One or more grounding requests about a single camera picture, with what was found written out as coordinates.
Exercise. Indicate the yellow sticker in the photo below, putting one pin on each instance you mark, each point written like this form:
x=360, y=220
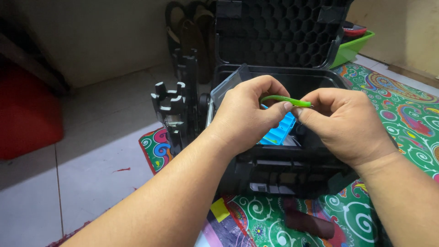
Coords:
x=219, y=210

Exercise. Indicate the red and black object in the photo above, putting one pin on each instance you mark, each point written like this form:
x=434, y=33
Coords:
x=353, y=31

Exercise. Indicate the blue plastic lure tray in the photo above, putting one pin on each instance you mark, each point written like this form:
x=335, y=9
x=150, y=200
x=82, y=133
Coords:
x=279, y=132

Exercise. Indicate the black plastic rod holder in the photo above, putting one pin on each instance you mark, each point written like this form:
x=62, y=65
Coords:
x=178, y=103

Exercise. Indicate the person's left hand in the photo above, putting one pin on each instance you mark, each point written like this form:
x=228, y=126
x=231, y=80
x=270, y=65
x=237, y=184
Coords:
x=240, y=116

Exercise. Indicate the green plastic basin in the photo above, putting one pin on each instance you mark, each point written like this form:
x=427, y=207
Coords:
x=351, y=48

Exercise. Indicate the colourful paisley floor mat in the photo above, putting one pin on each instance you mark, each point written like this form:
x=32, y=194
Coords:
x=377, y=154

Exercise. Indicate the black plastic tackle box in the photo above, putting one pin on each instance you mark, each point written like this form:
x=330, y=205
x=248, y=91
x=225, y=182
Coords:
x=281, y=103

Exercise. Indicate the red plastic container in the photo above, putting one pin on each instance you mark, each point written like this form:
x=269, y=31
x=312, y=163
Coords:
x=29, y=109

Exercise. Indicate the green soft worm lure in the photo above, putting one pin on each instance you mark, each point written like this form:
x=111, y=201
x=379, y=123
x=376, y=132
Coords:
x=286, y=100

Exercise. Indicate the clear plastic organizer case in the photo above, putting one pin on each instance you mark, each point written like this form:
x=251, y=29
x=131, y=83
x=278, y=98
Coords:
x=228, y=85

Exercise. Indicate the pair of dark sandals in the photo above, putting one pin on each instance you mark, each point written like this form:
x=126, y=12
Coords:
x=192, y=37

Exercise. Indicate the person's right hand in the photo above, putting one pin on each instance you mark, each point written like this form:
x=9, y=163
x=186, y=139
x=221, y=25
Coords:
x=343, y=127

